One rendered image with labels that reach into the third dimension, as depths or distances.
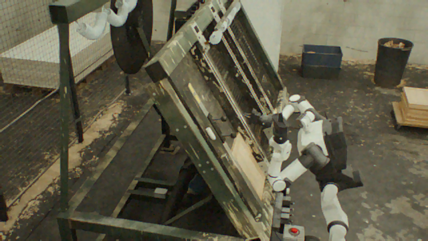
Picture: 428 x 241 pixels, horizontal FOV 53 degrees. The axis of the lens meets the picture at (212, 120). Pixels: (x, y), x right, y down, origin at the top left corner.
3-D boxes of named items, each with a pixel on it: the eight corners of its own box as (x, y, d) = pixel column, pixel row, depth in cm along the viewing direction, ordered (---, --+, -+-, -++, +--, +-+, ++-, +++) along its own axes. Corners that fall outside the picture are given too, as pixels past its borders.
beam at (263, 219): (252, 255, 260) (268, 251, 255) (243, 241, 256) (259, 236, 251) (279, 99, 448) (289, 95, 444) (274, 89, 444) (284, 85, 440)
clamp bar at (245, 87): (269, 143, 346) (296, 133, 336) (196, 13, 307) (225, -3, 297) (270, 136, 354) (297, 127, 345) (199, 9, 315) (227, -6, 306)
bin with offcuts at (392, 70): (406, 90, 645) (416, 49, 614) (370, 87, 656) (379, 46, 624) (401, 77, 689) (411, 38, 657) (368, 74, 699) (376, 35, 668)
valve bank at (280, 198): (290, 252, 286) (293, 225, 274) (269, 248, 288) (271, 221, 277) (293, 203, 328) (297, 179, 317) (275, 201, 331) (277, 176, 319)
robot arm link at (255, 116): (249, 120, 313) (264, 125, 312) (247, 126, 305) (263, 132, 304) (253, 106, 307) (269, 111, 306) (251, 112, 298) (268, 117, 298)
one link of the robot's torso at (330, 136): (352, 149, 292) (338, 104, 279) (356, 179, 263) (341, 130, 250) (309, 158, 303) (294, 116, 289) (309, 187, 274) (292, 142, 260)
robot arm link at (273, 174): (269, 153, 258) (263, 179, 267) (273, 163, 249) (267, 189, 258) (285, 154, 260) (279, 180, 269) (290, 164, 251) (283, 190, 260)
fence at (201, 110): (257, 211, 275) (262, 209, 273) (182, 88, 244) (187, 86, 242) (257, 205, 279) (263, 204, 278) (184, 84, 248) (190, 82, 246)
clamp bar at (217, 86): (263, 179, 304) (293, 169, 294) (177, 33, 265) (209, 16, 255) (264, 171, 313) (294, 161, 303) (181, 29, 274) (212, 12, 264)
